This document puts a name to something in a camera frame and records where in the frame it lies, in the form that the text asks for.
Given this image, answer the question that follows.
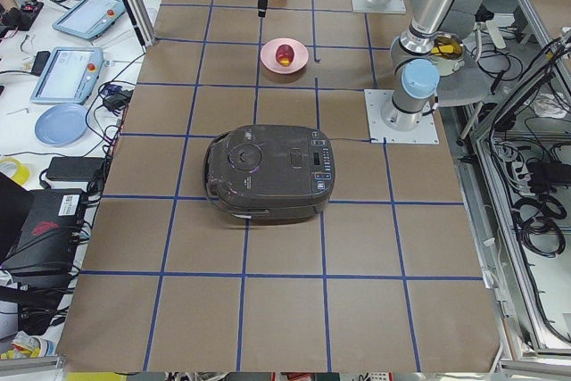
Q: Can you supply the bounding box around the red apple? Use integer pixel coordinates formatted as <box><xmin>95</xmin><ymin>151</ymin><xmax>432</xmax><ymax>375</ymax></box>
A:
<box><xmin>275</xmin><ymin>44</ymin><xmax>295</xmax><ymax>67</ymax></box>

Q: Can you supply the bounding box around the pink plate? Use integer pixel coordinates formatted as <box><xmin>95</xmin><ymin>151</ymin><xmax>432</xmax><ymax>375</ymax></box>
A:
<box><xmin>261</xmin><ymin>37</ymin><xmax>309</xmax><ymax>74</ymax></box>

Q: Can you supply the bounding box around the shiny metal bowl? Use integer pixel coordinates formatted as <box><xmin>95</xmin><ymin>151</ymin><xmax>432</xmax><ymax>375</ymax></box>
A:
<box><xmin>429</xmin><ymin>33</ymin><xmax>466</xmax><ymax>77</ymax></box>

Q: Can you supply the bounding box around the blue plate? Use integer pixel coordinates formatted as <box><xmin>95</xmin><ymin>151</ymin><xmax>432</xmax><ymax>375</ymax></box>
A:
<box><xmin>34</xmin><ymin>104</ymin><xmax>87</xmax><ymax>146</ymax></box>

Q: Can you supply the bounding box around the teach pendant far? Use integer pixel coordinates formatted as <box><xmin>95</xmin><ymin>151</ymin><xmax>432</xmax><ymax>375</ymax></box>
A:
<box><xmin>52</xmin><ymin>0</ymin><xmax>126</xmax><ymax>40</ymax></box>

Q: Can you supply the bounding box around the teach pendant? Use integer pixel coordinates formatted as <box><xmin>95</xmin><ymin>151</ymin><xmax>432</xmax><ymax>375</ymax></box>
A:
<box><xmin>52</xmin><ymin>0</ymin><xmax>126</xmax><ymax>40</ymax></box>
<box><xmin>30</xmin><ymin>46</ymin><xmax>103</xmax><ymax>104</ymax></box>

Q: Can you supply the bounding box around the dark grey rice cooker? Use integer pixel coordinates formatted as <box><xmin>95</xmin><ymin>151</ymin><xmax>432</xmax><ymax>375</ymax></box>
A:
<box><xmin>203</xmin><ymin>124</ymin><xmax>335</xmax><ymax>221</ymax></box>

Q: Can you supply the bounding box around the teach pendant near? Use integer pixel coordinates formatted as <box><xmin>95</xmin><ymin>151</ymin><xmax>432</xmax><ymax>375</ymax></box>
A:
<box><xmin>30</xmin><ymin>46</ymin><xmax>103</xmax><ymax>104</ymax></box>

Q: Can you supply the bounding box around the black power adapter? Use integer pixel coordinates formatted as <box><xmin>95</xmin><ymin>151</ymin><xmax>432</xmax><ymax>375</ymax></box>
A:
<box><xmin>46</xmin><ymin>157</ymin><xmax>103</xmax><ymax>182</ymax></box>

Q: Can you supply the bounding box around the yellow tape roll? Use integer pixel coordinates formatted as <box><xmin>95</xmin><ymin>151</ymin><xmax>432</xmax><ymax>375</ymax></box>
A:
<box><xmin>0</xmin><ymin>157</ymin><xmax>30</xmax><ymax>186</ymax></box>

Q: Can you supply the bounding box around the black laptop computer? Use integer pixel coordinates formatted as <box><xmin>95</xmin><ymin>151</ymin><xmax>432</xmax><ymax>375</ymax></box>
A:
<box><xmin>1</xmin><ymin>175</ymin><xmax>87</xmax><ymax>288</ymax></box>

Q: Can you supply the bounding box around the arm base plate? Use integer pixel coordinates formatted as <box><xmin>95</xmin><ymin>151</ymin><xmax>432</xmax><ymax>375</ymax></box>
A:
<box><xmin>352</xmin><ymin>0</ymin><xmax>406</xmax><ymax>14</ymax></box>
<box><xmin>364</xmin><ymin>89</ymin><xmax>439</xmax><ymax>145</ymax></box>

